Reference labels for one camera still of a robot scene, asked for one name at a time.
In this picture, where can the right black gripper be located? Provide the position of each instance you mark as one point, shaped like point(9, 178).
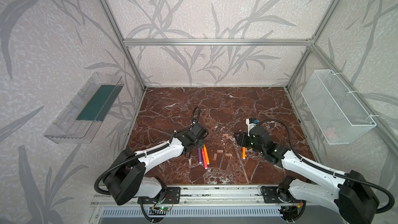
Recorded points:
point(243, 140)

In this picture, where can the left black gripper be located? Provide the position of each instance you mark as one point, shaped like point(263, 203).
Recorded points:
point(197, 141)

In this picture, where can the orange highlighter pen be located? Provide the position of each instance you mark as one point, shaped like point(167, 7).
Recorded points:
point(244, 153)
point(206, 155)

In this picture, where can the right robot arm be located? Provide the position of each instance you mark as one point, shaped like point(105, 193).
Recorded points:
point(349, 194)

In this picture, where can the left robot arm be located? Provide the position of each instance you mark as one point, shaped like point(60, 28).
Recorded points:
point(126, 177)

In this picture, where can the purple highlighter pen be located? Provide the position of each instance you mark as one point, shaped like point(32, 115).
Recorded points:
point(200, 156)

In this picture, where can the pink highlighter pen near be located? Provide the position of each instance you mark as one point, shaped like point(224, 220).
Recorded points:
point(204, 159)

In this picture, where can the green circuit board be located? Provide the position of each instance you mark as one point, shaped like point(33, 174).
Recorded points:
point(160, 211)

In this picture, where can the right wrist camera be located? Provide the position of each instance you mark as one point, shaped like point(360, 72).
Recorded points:
point(251, 123)

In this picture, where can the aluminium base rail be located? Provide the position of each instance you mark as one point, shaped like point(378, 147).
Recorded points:
point(250, 195)

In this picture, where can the white wire mesh basket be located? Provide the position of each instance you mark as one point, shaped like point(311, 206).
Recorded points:
point(340, 116)

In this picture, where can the clear plastic wall bin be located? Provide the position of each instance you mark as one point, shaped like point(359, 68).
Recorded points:
point(79, 122)

